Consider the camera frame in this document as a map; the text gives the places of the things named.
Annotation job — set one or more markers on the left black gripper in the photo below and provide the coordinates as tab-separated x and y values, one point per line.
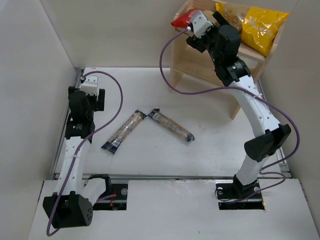
100	100

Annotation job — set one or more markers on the solid yellow pasta bag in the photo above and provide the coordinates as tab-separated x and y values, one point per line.
260	27

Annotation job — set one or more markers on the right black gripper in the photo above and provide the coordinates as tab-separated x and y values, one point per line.
197	42

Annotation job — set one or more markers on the yellow clear fusilli pasta bag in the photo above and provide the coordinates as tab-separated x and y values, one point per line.
233	13

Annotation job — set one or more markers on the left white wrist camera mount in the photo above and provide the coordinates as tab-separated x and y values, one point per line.
90	85

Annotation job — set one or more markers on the blue spaghetti packet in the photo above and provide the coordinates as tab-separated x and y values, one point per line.
171	125
113	143

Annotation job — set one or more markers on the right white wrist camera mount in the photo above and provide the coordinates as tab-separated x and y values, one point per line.
199	24

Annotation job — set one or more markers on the red clear pasta bag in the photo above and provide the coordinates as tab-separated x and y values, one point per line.
184	20

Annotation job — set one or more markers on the wooden two-tier shelf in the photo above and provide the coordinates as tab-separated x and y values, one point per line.
187	60

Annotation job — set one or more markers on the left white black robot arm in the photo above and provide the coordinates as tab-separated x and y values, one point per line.
72	203

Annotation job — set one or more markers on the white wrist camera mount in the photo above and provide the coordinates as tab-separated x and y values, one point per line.
199	24
90	85

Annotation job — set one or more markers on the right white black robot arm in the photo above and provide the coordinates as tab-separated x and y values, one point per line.
250	100

